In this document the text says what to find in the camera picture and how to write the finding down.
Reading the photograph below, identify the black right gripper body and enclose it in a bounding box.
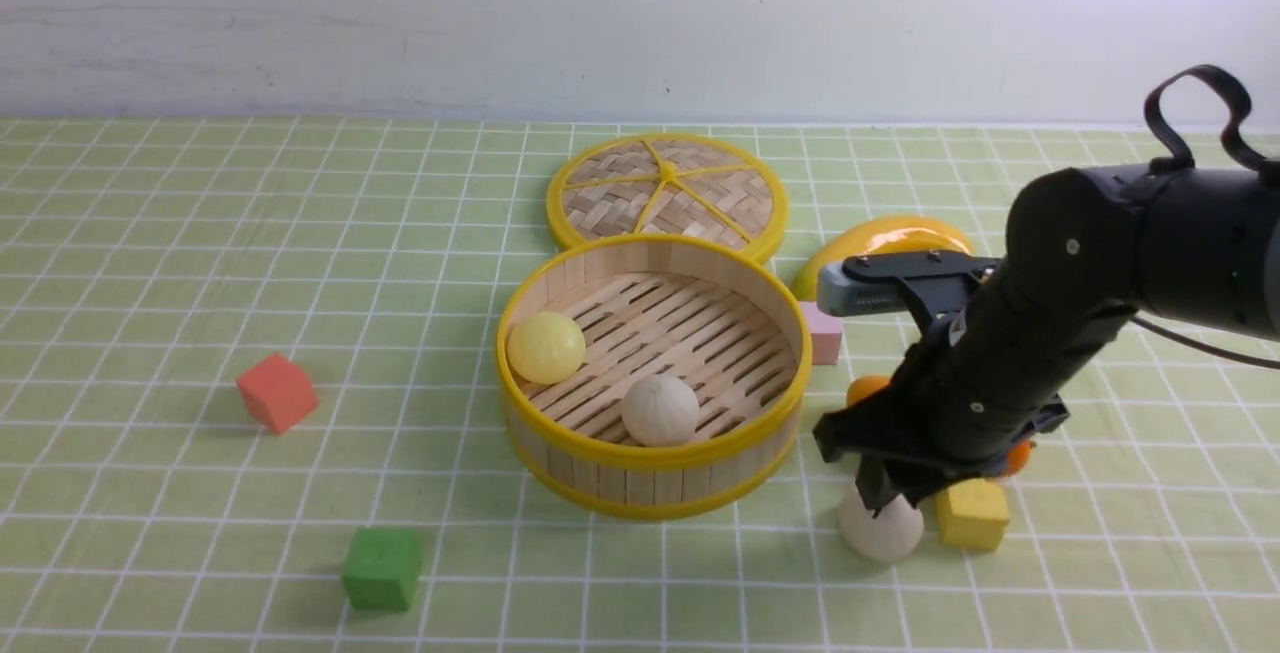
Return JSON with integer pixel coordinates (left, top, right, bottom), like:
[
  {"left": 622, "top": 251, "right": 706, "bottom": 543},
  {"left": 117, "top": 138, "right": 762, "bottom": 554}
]
[{"left": 814, "top": 293, "right": 1135, "bottom": 487}]

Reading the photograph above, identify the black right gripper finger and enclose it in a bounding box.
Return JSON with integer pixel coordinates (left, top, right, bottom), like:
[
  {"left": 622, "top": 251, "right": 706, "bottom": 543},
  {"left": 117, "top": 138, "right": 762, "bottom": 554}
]
[{"left": 855, "top": 455, "right": 946, "bottom": 515}]

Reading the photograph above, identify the white bun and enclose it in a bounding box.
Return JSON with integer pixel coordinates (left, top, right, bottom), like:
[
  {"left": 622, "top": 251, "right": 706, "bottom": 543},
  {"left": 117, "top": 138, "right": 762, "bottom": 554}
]
[
  {"left": 837, "top": 484, "right": 925, "bottom": 565},
  {"left": 620, "top": 374, "right": 700, "bottom": 447}
]

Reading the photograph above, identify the yellow bun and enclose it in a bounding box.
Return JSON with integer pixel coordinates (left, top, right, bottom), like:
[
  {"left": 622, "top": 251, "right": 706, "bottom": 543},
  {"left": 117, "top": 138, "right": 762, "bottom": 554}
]
[{"left": 506, "top": 311, "right": 588, "bottom": 387}]

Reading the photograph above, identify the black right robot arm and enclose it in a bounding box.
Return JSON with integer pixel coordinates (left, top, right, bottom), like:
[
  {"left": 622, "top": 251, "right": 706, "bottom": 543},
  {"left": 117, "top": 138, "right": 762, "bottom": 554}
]
[{"left": 813, "top": 166, "right": 1277, "bottom": 510}]

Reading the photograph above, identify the bamboo steamer tray yellow rim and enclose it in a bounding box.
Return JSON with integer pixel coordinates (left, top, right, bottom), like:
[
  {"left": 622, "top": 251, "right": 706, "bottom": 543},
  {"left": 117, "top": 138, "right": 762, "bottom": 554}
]
[{"left": 494, "top": 236, "right": 812, "bottom": 520}]

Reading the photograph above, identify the woven bamboo steamer lid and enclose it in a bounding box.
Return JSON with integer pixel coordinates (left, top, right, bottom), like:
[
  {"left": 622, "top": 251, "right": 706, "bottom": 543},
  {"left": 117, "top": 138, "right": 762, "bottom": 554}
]
[{"left": 545, "top": 133, "right": 788, "bottom": 264}]

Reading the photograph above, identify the orange toy mango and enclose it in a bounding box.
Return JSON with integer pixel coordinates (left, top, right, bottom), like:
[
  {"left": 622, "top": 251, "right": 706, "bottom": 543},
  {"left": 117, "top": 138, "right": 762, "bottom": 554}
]
[{"left": 845, "top": 375, "right": 1038, "bottom": 478}]

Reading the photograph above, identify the yellow foam cube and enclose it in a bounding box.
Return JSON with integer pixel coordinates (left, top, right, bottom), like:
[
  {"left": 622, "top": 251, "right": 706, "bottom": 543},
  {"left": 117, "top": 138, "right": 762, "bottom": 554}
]
[{"left": 933, "top": 478, "right": 1010, "bottom": 552}]

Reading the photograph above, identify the pink foam cube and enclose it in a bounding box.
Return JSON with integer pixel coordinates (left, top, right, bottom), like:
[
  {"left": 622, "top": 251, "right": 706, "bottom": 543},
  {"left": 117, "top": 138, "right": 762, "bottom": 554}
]
[{"left": 799, "top": 301, "right": 844, "bottom": 366}]

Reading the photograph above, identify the yellow toy banana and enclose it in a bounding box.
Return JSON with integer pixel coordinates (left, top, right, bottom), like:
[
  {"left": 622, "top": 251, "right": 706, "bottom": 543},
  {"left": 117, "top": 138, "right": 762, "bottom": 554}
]
[{"left": 790, "top": 215, "right": 975, "bottom": 302}]

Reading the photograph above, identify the green foam cube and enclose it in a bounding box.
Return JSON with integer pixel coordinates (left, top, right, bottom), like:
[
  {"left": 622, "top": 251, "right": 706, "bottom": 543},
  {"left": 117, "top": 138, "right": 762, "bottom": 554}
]
[{"left": 340, "top": 526, "right": 424, "bottom": 612}]

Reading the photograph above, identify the red foam cube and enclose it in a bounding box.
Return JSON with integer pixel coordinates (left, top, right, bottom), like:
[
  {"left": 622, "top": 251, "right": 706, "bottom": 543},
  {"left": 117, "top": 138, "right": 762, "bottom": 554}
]
[{"left": 236, "top": 352, "right": 320, "bottom": 435}]

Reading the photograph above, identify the green checkered tablecloth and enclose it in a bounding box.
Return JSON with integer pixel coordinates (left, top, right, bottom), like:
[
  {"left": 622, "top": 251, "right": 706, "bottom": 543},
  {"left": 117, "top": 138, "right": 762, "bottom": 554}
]
[{"left": 1, "top": 117, "right": 1279, "bottom": 652}]

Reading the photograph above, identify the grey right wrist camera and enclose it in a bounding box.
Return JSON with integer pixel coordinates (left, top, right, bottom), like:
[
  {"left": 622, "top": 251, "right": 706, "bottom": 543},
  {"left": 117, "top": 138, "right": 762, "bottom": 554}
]
[{"left": 817, "top": 250, "right": 1001, "bottom": 344}]

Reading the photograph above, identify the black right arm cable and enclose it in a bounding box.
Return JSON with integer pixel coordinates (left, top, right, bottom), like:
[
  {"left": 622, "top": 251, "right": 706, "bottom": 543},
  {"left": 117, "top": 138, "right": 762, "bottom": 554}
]
[{"left": 1132, "top": 64, "right": 1280, "bottom": 371}]

